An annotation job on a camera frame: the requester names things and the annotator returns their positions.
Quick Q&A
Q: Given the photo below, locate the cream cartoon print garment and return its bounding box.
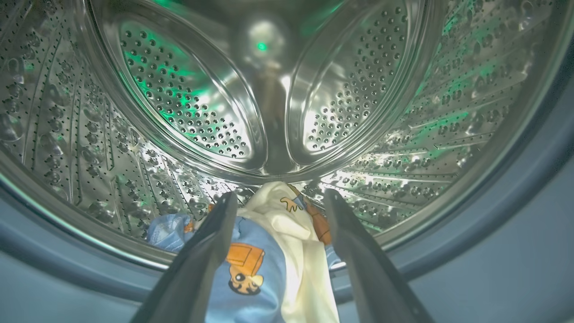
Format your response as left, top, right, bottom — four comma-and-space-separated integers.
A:
238, 181, 340, 323

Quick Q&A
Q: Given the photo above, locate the white front-load washing machine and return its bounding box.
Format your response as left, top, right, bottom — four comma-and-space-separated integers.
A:
0, 0, 574, 323

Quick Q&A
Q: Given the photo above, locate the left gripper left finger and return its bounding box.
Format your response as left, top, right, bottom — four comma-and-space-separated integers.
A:
130, 192, 239, 323

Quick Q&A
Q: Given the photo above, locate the blue cartoon print garment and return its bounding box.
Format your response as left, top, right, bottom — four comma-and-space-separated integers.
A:
146, 197, 342, 323

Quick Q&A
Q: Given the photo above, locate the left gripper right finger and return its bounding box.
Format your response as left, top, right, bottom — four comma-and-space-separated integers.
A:
323, 188, 435, 323

